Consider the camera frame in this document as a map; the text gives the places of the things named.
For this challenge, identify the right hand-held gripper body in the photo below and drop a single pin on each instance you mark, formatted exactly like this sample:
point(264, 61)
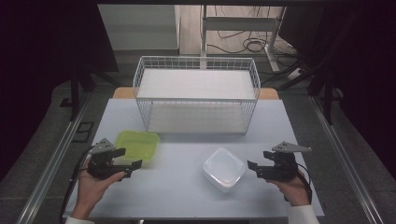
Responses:
point(283, 168)

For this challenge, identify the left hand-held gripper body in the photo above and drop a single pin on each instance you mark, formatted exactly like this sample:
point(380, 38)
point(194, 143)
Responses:
point(101, 165)

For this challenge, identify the green plastic food container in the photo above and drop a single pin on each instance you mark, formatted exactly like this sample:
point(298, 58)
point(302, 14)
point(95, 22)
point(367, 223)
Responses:
point(140, 145)

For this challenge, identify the white plastic food container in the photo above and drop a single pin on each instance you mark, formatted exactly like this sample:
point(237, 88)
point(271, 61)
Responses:
point(223, 169)

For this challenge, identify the person's right hand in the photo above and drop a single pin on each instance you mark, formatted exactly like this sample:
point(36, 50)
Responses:
point(292, 191)

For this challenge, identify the person's left hand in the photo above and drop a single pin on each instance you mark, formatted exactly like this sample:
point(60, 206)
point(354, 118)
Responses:
point(88, 193)

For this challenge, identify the black floor plate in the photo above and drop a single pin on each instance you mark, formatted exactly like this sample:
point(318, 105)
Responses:
point(83, 132)

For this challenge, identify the wooden table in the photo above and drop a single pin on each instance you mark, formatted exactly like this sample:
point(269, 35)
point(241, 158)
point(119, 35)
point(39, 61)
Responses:
point(123, 93)

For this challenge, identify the black stand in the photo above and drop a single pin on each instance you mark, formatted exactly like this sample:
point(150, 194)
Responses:
point(74, 93)
point(327, 93)

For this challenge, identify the white power strip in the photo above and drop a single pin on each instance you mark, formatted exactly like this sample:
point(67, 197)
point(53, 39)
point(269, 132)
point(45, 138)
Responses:
point(295, 74)

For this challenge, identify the white cabinet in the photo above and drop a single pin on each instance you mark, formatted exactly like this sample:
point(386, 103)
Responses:
point(140, 29)

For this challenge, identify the metal floor rail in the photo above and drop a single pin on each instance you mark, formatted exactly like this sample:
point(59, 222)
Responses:
point(51, 161)
point(345, 155)

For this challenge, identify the white metal desk frame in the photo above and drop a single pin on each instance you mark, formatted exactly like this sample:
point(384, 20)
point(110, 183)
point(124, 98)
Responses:
point(239, 24)

